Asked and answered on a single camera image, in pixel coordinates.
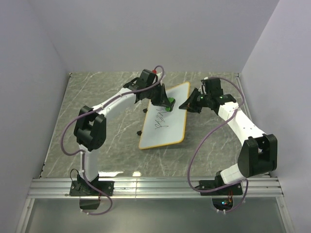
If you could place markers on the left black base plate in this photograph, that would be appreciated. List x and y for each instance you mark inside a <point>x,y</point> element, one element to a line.
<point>81,188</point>

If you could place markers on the yellow framed whiteboard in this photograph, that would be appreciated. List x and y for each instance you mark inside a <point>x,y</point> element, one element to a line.
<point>163,128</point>

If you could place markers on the aluminium mounting rail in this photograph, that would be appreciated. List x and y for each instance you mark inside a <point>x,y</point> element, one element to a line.
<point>148,188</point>

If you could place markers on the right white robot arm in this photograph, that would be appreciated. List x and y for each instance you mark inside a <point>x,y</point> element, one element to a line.
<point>259,150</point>

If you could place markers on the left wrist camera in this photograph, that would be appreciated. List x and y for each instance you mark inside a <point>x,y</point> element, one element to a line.
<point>159,75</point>

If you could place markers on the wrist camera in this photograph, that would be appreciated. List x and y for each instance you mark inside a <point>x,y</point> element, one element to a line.
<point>159,75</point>
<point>205,86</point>

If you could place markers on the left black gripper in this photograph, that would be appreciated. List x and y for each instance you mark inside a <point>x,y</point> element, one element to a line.
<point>163,101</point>

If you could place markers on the whiteboard wire stand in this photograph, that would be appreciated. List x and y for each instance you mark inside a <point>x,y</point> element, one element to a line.
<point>142,122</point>

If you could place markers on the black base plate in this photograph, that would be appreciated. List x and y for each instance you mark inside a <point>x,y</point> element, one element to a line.
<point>81,188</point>
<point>235,189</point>

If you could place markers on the green whiteboard eraser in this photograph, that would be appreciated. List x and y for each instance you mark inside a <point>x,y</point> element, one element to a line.
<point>170,106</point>

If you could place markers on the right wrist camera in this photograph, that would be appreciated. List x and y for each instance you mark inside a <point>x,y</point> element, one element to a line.
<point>205,86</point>

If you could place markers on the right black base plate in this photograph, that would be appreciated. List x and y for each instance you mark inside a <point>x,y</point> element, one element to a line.
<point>235,189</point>

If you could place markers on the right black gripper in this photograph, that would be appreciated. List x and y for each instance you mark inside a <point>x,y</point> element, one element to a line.
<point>189,105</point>

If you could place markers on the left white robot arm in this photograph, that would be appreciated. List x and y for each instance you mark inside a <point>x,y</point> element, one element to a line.
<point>90,128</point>

